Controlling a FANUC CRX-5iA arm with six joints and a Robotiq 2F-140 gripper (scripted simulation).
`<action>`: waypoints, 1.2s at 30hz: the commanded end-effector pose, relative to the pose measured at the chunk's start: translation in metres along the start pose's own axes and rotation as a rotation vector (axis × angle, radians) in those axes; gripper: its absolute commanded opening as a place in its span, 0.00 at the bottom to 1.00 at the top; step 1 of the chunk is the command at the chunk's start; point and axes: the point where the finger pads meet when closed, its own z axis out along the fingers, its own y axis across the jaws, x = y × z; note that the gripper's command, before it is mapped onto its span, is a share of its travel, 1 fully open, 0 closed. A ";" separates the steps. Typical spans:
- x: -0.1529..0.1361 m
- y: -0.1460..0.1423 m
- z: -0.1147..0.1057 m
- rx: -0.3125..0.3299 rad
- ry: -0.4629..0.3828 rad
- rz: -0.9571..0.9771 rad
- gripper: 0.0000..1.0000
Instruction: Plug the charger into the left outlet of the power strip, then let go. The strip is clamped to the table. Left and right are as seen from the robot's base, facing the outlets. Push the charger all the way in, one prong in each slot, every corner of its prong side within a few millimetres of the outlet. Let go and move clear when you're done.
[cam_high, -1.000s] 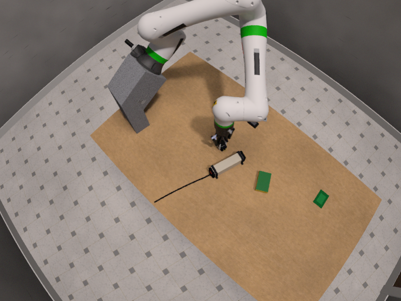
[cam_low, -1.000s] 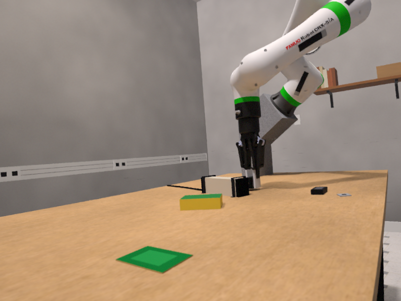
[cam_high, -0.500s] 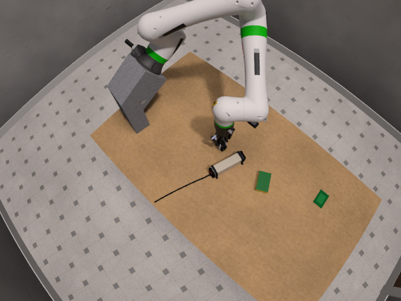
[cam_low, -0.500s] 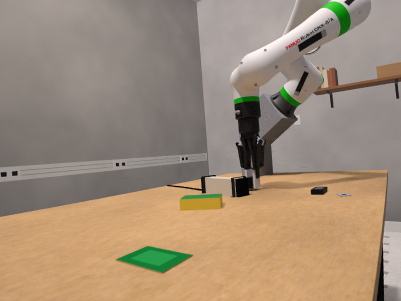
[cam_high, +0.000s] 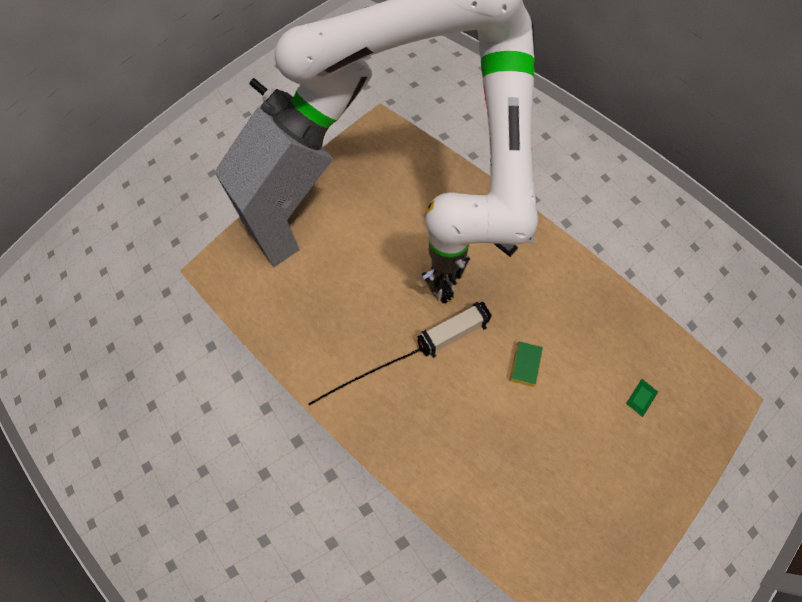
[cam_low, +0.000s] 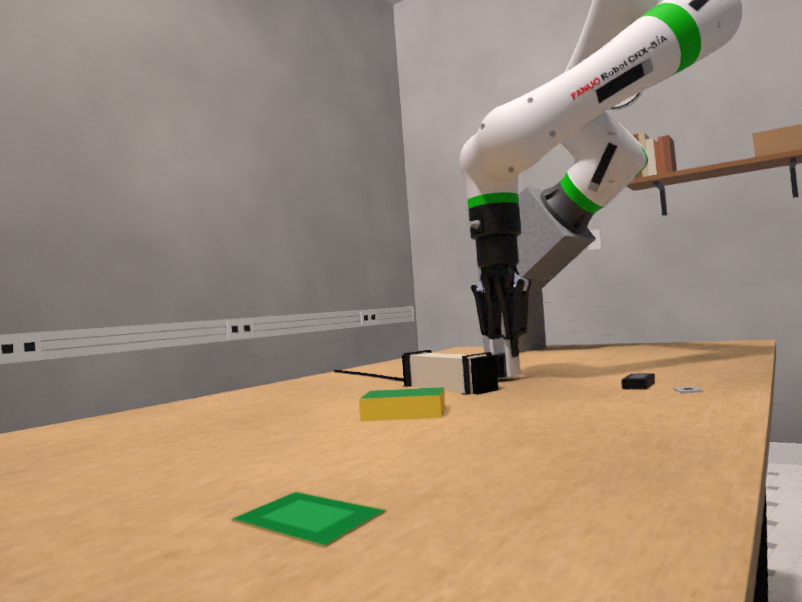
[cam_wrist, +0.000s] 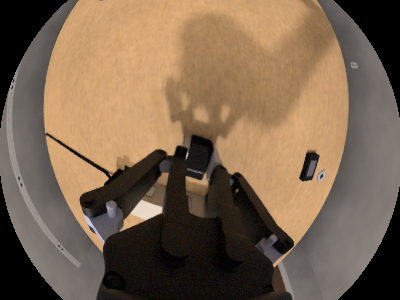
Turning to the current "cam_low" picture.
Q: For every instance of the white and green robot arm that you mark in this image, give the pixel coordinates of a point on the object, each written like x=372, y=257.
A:
x=666, y=40

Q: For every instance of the flat green square pad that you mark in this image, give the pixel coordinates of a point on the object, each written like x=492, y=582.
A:
x=309, y=518

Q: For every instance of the yellow block with green top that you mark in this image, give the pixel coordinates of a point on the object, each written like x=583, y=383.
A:
x=397, y=404

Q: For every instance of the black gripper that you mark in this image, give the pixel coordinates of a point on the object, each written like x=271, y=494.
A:
x=498, y=257

